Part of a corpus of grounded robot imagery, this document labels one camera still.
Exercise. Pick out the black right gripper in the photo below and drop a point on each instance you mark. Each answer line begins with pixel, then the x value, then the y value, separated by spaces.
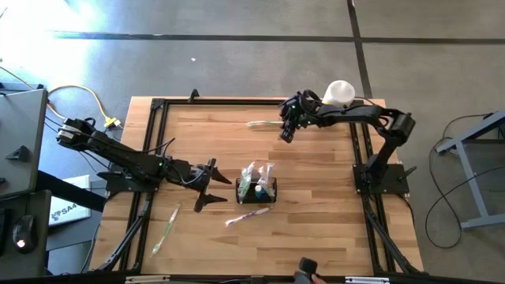
pixel 300 112

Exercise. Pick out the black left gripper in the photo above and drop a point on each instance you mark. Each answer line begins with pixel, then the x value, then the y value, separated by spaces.
pixel 193 175

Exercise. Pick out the purple toothbrush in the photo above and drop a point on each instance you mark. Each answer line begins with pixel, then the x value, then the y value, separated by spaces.
pixel 247 216

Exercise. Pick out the blue toothbrush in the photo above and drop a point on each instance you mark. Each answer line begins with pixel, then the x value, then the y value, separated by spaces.
pixel 270 173

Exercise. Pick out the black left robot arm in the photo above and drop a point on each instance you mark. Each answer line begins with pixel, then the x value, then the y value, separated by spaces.
pixel 118 155

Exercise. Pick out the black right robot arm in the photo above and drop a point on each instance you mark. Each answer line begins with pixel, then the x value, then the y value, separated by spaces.
pixel 355 114

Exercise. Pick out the yellow wipes canister white lid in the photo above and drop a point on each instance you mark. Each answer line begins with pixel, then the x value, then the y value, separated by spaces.
pixel 339 92

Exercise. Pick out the black handheld device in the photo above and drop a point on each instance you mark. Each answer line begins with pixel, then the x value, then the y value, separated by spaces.
pixel 307 266

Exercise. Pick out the person's hand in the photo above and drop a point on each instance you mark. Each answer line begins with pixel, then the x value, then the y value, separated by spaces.
pixel 317 280

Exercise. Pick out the black diagonal bar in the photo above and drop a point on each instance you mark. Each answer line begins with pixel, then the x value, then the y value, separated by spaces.
pixel 71 191

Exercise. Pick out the white printed box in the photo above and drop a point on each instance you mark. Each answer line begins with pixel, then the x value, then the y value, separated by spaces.
pixel 71 213

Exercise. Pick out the dark grey desk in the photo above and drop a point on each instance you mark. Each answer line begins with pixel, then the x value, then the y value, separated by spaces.
pixel 41 205

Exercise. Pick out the grey metal stand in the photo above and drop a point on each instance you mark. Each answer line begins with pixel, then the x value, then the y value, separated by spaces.
pixel 469 181

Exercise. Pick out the black computer mouse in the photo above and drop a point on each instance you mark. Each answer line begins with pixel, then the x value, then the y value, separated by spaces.
pixel 24 232

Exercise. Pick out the black aluminium table frame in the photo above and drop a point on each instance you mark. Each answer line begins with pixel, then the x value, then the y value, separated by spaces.
pixel 236 102

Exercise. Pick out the silver metal bracket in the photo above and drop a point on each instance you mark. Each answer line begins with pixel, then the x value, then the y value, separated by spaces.
pixel 146 279
pixel 367 280

